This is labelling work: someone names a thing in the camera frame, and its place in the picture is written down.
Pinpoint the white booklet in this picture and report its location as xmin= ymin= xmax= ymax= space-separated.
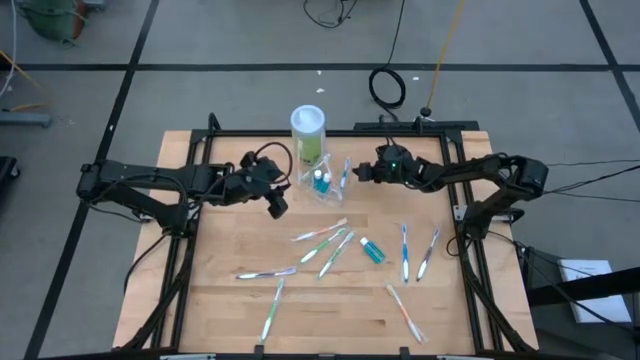
xmin=557 ymin=258 xmax=632 ymax=325

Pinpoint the purple toothbrush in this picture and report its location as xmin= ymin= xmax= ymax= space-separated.
xmin=235 ymin=266 xmax=298 ymax=281
xmin=415 ymin=226 xmax=442 ymax=283

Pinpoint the white cable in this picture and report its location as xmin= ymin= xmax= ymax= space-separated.
xmin=0 ymin=0 xmax=19 ymax=99

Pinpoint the black cable with coil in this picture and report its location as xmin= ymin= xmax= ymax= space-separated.
xmin=367 ymin=0 xmax=407 ymax=121

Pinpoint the black aluminium table frame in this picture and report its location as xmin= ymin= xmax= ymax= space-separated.
xmin=119 ymin=112 xmax=536 ymax=359

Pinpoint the black bar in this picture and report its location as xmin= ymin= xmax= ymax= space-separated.
xmin=525 ymin=267 xmax=640 ymax=307

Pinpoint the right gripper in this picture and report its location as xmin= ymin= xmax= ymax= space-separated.
xmin=352 ymin=144 xmax=417 ymax=187

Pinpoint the green wipes canister white lid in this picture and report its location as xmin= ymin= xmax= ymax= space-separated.
xmin=290 ymin=104 xmax=327 ymax=167

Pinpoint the black back plate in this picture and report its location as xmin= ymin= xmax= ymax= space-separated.
xmin=352 ymin=119 xmax=480 ymax=133

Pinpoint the grey flat base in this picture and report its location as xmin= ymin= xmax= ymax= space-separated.
xmin=0 ymin=110 xmax=53 ymax=128

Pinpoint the clear acrylic organizer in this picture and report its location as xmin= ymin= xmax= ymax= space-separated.
xmin=296 ymin=152 xmax=349 ymax=202

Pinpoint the black looped floor cable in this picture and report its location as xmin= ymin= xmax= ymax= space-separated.
xmin=302 ymin=0 xmax=359 ymax=30

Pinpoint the green sack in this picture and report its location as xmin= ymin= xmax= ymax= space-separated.
xmin=17 ymin=0 xmax=91 ymax=46

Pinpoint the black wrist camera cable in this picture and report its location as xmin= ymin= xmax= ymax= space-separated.
xmin=253 ymin=141 xmax=295 ymax=187

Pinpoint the yellow cable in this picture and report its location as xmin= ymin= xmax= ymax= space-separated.
xmin=424 ymin=0 xmax=467 ymax=112

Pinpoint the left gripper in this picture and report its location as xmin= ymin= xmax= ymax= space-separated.
xmin=227 ymin=155 xmax=292 ymax=220

